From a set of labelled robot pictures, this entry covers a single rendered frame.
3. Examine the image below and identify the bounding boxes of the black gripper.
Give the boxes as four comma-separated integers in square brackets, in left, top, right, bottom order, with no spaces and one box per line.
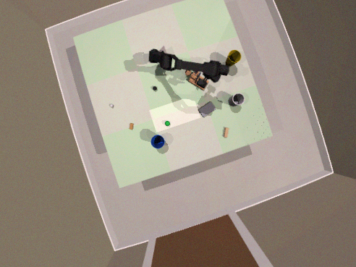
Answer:
[197,73,209,88]

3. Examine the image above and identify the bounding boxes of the yellow tapered cup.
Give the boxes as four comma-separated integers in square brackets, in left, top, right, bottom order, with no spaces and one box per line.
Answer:
[226,50,242,67]

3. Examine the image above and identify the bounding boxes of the grey cup with white rim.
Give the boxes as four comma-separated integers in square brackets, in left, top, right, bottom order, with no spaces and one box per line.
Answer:
[228,93,245,106]

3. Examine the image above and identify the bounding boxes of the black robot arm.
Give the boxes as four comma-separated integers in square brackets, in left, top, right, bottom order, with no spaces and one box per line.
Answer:
[149,49,229,83]

